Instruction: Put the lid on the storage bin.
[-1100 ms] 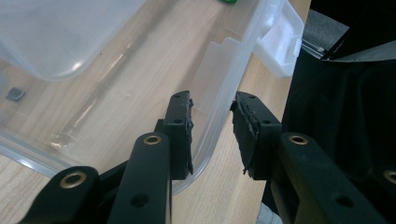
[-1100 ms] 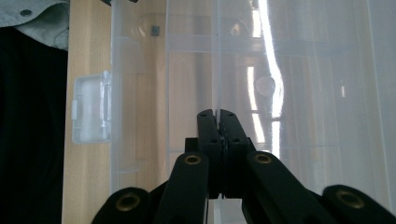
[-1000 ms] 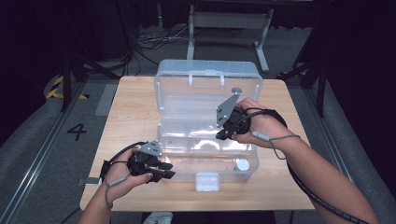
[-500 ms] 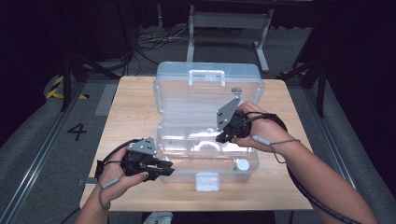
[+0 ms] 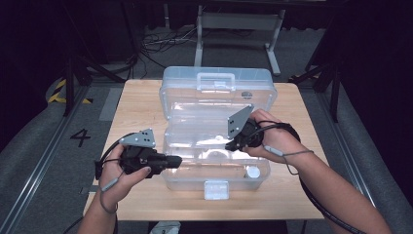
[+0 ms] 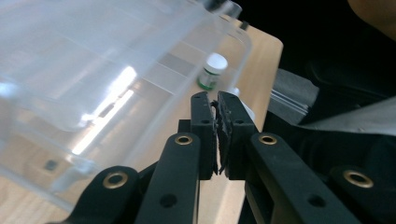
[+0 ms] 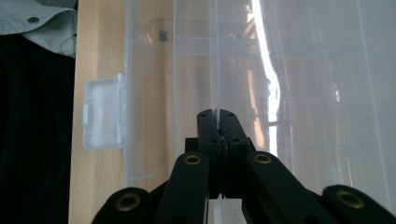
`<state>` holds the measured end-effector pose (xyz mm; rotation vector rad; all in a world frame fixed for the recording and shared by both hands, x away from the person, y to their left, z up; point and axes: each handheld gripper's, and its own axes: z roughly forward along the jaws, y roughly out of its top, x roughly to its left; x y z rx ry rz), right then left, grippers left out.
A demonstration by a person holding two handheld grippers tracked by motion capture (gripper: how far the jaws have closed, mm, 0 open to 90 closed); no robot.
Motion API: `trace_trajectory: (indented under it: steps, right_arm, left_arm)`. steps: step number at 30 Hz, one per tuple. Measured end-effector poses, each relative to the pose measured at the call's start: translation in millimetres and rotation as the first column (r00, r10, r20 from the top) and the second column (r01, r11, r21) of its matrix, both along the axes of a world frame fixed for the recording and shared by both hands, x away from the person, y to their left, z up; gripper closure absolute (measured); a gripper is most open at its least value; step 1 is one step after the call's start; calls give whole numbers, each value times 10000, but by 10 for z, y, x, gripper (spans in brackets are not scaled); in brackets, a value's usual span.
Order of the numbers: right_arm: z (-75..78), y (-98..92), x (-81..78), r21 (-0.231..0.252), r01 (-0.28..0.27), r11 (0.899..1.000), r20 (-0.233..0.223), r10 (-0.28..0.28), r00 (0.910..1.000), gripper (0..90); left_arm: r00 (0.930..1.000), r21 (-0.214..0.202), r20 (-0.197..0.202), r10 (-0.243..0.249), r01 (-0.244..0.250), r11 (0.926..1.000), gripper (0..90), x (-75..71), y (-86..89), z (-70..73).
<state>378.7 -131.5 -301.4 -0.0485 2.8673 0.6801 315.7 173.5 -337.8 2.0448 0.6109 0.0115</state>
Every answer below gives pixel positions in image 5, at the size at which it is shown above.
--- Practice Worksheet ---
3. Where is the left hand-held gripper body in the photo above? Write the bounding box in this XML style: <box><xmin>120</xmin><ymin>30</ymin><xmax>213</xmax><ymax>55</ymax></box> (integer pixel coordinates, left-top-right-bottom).
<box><xmin>118</xmin><ymin>128</ymin><xmax>171</xmax><ymax>179</ymax></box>

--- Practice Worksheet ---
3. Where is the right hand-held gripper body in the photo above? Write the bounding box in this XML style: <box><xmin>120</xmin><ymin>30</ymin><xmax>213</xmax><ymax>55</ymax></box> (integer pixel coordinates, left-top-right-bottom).
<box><xmin>226</xmin><ymin>103</ymin><xmax>265</xmax><ymax>153</ymax></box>

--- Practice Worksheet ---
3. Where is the clear plastic storage box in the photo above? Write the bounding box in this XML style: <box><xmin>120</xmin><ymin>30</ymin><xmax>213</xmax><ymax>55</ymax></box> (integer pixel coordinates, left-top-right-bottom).
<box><xmin>158</xmin><ymin>65</ymin><xmax>279</xmax><ymax>201</ymax></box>

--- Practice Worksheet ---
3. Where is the person's right hand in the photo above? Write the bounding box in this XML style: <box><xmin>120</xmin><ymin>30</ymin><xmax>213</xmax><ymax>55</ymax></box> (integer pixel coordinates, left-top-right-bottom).
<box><xmin>241</xmin><ymin>108</ymin><xmax>309</xmax><ymax>166</ymax></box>

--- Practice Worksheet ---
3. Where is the person's left hand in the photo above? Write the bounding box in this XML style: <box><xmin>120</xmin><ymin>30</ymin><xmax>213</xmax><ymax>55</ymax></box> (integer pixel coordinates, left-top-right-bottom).
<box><xmin>98</xmin><ymin>142</ymin><xmax>154</xmax><ymax>210</ymax></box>

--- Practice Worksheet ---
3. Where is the black metal stand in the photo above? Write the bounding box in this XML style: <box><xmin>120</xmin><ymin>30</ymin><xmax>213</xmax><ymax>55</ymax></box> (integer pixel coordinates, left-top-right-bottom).
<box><xmin>287</xmin><ymin>60</ymin><xmax>343</xmax><ymax>124</ymax></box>
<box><xmin>61</xmin><ymin>54</ymin><xmax>129</xmax><ymax>118</ymax></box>

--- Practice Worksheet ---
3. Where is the grey right wrist strap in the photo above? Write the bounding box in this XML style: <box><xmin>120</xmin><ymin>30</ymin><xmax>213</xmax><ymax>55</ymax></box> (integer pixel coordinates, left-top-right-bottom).
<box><xmin>262</xmin><ymin>144</ymin><xmax>316</xmax><ymax>177</ymax></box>

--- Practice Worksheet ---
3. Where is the grey wrist strap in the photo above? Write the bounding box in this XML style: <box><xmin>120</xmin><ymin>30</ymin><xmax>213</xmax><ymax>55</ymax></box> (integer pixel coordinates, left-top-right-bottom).
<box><xmin>262</xmin><ymin>144</ymin><xmax>316</xmax><ymax>177</ymax></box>
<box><xmin>98</xmin><ymin>176</ymin><xmax>121</xmax><ymax>215</ymax></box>

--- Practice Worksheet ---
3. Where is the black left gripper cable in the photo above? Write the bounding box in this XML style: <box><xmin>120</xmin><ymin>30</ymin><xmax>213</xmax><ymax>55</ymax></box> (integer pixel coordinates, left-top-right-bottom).
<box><xmin>94</xmin><ymin>131</ymin><xmax>138</xmax><ymax>181</ymax></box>

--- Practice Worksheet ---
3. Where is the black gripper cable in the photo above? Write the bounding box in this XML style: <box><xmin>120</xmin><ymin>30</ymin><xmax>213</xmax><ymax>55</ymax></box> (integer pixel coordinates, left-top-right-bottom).
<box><xmin>94</xmin><ymin>131</ymin><xmax>138</xmax><ymax>181</ymax></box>
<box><xmin>255</xmin><ymin>119</ymin><xmax>368</xmax><ymax>234</ymax></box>

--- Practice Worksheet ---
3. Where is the grey left wrist strap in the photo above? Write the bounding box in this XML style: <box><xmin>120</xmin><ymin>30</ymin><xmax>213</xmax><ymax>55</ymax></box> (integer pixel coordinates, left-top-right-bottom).
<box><xmin>98</xmin><ymin>176</ymin><xmax>121</xmax><ymax>215</ymax></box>

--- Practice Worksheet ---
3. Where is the aluminium floor rail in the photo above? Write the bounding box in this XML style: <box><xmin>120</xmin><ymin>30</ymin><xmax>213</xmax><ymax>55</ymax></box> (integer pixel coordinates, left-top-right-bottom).
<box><xmin>315</xmin><ymin>91</ymin><xmax>392</xmax><ymax>234</ymax></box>
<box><xmin>0</xmin><ymin>85</ymin><xmax>92</xmax><ymax>234</ymax></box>

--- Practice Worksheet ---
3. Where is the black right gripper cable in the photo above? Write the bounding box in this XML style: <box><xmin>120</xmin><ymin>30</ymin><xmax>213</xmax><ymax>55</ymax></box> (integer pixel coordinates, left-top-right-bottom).
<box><xmin>255</xmin><ymin>119</ymin><xmax>368</xmax><ymax>234</ymax></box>

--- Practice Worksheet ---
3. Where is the grey metal desk frame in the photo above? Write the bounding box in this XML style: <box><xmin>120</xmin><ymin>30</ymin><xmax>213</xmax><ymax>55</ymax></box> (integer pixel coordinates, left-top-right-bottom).
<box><xmin>193</xmin><ymin>4</ymin><xmax>287</xmax><ymax>78</ymax></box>

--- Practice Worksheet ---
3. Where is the bundle of floor cables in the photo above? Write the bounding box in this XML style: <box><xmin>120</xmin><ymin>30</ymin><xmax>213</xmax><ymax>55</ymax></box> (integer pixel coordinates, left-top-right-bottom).
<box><xmin>138</xmin><ymin>24</ymin><xmax>222</xmax><ymax>82</ymax></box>

